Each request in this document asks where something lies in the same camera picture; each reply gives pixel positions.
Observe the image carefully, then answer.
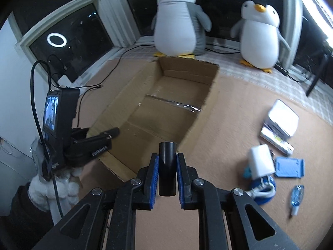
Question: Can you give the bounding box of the black stand leg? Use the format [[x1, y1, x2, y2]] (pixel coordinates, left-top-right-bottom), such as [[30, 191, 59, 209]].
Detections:
[[305, 53, 330, 97]]

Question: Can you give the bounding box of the cardboard box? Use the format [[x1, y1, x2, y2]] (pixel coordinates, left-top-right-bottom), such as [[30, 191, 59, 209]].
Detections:
[[89, 57, 220, 181]]

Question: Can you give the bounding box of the white usb cable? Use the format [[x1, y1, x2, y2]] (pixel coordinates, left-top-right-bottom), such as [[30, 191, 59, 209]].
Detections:
[[244, 176, 277, 200]]

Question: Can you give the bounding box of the white power adapter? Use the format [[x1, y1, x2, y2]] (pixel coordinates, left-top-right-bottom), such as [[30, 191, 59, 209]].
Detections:
[[248, 144, 275, 180]]

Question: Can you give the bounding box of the large grey white penguin plush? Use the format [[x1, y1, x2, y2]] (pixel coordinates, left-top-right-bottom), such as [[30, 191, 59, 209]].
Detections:
[[151, 0, 212, 58]]

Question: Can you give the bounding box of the black cable on floor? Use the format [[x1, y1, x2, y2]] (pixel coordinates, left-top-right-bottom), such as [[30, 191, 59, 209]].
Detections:
[[75, 44, 157, 129]]

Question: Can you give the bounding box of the black power strip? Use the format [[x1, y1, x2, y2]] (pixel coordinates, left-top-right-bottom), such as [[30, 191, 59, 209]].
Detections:
[[274, 63, 288, 76]]

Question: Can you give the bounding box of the white square product box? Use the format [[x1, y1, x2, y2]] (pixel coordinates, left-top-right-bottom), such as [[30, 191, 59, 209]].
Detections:
[[263, 99, 299, 141]]

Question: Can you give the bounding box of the hand in white fuzzy sleeve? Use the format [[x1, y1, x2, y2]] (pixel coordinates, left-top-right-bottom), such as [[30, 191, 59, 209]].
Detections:
[[27, 140, 90, 226]]

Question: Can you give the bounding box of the blue plastic phone stand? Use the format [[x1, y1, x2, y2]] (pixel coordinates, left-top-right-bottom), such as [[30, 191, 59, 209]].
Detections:
[[275, 156, 305, 178]]

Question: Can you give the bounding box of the black cylinder tube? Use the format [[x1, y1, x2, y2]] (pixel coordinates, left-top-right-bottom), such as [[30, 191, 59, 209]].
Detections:
[[159, 142, 177, 197]]

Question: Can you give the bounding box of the pink plaid blanket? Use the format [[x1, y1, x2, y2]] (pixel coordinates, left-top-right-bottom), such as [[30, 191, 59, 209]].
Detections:
[[101, 44, 332, 124]]

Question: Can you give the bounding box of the blue clothes peg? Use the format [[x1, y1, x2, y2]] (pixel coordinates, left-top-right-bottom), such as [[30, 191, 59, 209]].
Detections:
[[290, 185, 305, 217]]

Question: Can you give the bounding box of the patterned white lighter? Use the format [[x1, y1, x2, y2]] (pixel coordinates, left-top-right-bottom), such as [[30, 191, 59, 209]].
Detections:
[[259, 126, 294, 157]]

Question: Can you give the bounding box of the small grey white penguin plush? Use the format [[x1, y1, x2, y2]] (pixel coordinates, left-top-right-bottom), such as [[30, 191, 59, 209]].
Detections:
[[230, 0, 290, 73]]

